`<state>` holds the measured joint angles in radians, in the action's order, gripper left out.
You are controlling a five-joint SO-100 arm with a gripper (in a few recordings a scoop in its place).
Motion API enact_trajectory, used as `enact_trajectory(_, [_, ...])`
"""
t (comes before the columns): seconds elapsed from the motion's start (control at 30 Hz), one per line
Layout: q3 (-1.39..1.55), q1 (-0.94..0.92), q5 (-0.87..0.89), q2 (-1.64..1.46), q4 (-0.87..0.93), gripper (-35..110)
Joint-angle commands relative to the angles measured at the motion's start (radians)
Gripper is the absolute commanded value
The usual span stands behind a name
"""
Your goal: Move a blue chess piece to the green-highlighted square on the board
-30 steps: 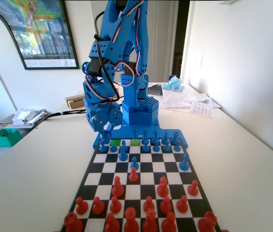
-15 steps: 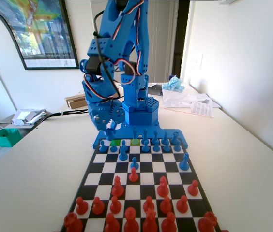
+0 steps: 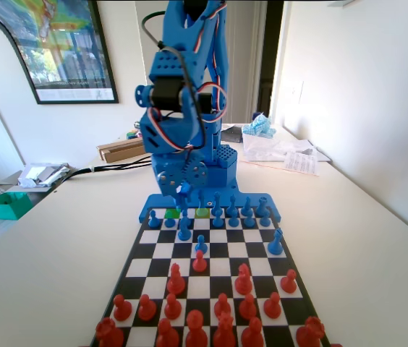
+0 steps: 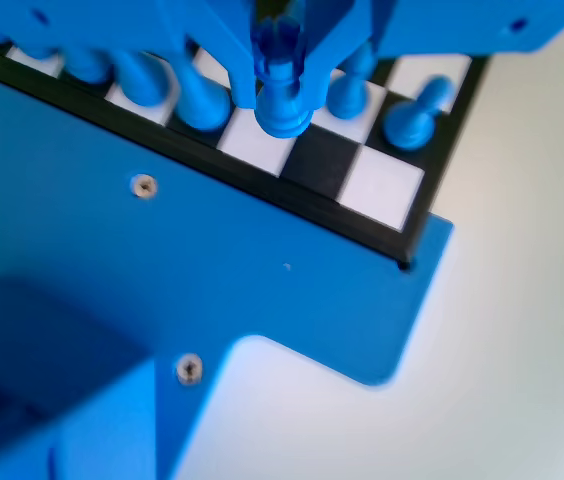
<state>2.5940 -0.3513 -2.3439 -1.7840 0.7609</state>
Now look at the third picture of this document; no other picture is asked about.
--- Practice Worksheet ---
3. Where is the black white chessboard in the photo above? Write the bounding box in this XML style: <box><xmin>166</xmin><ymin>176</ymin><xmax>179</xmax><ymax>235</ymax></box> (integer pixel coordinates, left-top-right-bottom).
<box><xmin>90</xmin><ymin>206</ymin><xmax>331</xmax><ymax>347</ymax></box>

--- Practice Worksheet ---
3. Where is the green plastic box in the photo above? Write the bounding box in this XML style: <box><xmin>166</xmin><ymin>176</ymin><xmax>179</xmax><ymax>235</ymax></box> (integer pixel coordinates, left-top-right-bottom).
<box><xmin>0</xmin><ymin>191</ymin><xmax>34</xmax><ymax>220</ymax></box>

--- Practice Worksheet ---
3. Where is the black framed poster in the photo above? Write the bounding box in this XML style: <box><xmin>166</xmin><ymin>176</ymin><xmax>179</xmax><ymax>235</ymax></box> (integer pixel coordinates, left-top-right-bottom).
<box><xmin>17</xmin><ymin>0</ymin><xmax>120</xmax><ymax>106</ymax></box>

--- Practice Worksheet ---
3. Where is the black cable bundle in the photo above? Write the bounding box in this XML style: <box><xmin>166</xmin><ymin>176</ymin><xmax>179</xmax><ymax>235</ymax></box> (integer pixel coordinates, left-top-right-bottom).
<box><xmin>54</xmin><ymin>160</ymin><xmax>154</xmax><ymax>184</ymax></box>

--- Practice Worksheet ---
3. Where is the clear plastic bag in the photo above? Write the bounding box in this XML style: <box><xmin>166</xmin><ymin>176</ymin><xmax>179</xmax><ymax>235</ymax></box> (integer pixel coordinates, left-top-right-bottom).
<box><xmin>242</xmin><ymin>133</ymin><xmax>315</xmax><ymax>163</ymax></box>

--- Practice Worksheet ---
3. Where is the red rook chess piece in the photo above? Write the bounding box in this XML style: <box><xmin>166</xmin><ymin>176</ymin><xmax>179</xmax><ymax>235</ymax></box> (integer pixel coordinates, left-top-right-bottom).
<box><xmin>295</xmin><ymin>316</ymin><xmax>326</xmax><ymax>346</ymax></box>
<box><xmin>95</xmin><ymin>317</ymin><xmax>125</xmax><ymax>347</ymax></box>

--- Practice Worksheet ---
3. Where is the printed paper sheet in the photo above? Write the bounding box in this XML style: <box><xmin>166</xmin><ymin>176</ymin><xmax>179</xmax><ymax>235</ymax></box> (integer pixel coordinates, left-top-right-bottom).
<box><xmin>282</xmin><ymin>150</ymin><xmax>320</xmax><ymax>177</ymax></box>

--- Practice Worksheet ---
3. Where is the group of blue chess pieces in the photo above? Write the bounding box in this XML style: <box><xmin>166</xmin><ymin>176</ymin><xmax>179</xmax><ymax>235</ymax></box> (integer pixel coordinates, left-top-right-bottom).
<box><xmin>137</xmin><ymin>184</ymin><xmax>283</xmax><ymax>223</ymax></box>

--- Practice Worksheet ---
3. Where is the long cardboard box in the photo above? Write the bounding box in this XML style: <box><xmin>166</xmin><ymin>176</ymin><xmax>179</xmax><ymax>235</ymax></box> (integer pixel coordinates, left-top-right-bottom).
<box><xmin>96</xmin><ymin>139</ymin><xmax>154</xmax><ymax>163</ymax></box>

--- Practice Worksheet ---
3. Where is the crumpled paper pile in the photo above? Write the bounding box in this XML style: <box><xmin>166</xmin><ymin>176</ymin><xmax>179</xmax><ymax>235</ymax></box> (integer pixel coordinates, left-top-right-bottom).
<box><xmin>17</xmin><ymin>162</ymin><xmax>72</xmax><ymax>189</ymax></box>

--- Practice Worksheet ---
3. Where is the red bishop chess piece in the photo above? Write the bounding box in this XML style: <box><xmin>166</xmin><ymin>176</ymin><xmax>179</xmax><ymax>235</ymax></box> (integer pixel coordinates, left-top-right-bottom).
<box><xmin>240</xmin><ymin>317</ymin><xmax>265</xmax><ymax>347</ymax></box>
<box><xmin>156</xmin><ymin>317</ymin><xmax>181</xmax><ymax>347</ymax></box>

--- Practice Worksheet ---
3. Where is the red pawn chess piece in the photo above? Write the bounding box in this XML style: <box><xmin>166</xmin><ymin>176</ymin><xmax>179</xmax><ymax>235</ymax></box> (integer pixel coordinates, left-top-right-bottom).
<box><xmin>163</xmin><ymin>293</ymin><xmax>182</xmax><ymax>321</ymax></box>
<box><xmin>238</xmin><ymin>293</ymin><xmax>258</xmax><ymax>321</ymax></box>
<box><xmin>213</xmin><ymin>293</ymin><xmax>232</xmax><ymax>317</ymax></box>
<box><xmin>280</xmin><ymin>269</ymin><xmax>298</xmax><ymax>294</ymax></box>
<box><xmin>137</xmin><ymin>294</ymin><xmax>157</xmax><ymax>322</ymax></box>
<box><xmin>263</xmin><ymin>291</ymin><xmax>282</xmax><ymax>320</ymax></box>
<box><xmin>192</xmin><ymin>250</ymin><xmax>207</xmax><ymax>273</ymax></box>
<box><xmin>112</xmin><ymin>294</ymin><xmax>132</xmax><ymax>322</ymax></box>

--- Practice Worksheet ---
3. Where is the white paper stack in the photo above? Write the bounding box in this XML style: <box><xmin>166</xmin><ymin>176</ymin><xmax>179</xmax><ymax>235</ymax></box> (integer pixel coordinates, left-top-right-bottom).
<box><xmin>279</xmin><ymin>139</ymin><xmax>332</xmax><ymax>163</ymax></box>

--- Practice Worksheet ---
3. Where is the dark grey pad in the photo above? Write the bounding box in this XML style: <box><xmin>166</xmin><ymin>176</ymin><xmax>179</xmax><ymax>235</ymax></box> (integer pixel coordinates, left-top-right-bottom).
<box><xmin>221</xmin><ymin>124</ymin><xmax>245</xmax><ymax>145</ymax></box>

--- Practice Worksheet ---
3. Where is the black camera cable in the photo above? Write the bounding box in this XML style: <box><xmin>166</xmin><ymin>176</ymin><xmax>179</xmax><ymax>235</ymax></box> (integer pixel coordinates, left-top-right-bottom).
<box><xmin>141</xmin><ymin>10</ymin><xmax>207</xmax><ymax>151</ymax></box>

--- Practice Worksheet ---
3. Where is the red queen chess piece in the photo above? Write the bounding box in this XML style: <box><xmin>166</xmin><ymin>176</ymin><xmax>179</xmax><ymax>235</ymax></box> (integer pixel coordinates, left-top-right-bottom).
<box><xmin>213</xmin><ymin>311</ymin><xmax>237</xmax><ymax>347</ymax></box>

